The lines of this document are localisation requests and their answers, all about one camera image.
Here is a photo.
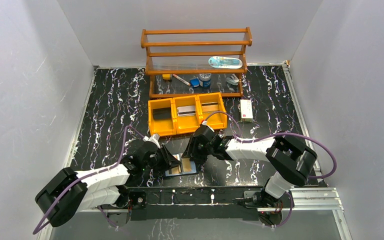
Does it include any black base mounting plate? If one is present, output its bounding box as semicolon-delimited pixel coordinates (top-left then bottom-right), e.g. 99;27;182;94
97;186;284;222

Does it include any aluminium frame rail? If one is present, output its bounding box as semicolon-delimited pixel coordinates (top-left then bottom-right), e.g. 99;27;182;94
36;189;354;240

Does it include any black cards stack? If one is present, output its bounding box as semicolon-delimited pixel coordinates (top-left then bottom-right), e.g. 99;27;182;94
152;107;172;121

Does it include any orange wooden shelf rack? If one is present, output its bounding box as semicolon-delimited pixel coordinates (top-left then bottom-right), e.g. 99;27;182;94
140;26;253;99

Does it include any grey stapler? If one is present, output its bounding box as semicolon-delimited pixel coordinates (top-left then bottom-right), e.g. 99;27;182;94
225;74;240;86

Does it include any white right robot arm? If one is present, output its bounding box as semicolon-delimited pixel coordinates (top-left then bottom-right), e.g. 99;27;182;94
182;123;318;207

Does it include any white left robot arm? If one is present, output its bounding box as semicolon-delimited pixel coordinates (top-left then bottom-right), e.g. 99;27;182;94
34;133;182;227

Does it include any red white marker pen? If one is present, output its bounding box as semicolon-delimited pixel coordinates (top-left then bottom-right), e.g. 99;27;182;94
172;74;191;87

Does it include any left yellow plastic bin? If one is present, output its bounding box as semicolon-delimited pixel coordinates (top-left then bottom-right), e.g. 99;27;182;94
148;98;176;137

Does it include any black leather card holder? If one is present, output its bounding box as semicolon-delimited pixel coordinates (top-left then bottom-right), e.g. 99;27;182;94
163;154;198;178

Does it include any white small box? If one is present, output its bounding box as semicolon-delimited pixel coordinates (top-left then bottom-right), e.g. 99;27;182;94
239;99;254;122

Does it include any middle yellow plastic bin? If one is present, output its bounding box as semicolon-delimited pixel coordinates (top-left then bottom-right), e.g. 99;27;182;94
173;95;200;135

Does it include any round tape tin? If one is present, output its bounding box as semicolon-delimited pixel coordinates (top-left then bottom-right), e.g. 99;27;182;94
198;73;212;88

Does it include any small yellow object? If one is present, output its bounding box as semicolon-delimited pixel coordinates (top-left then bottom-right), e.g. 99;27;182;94
161;73;172;81

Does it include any right yellow plastic bin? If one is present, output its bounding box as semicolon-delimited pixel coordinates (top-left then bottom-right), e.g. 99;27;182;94
197;92;228;130

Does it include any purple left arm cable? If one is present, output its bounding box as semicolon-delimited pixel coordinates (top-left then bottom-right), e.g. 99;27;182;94
32;125;147;235

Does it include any silver cards stack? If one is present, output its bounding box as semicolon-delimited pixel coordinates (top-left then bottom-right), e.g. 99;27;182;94
176;105;196;117

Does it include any yellow plastic bin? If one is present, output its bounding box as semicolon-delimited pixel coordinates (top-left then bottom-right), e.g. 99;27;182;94
197;92;228;130
148;98;176;137
173;95;200;135

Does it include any gold vip card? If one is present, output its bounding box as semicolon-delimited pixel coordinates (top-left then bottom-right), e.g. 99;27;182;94
168;165;182;175
201;102;220;114

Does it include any blue blister pack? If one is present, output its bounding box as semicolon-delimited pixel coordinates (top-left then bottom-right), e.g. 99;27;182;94
208;56;243;69

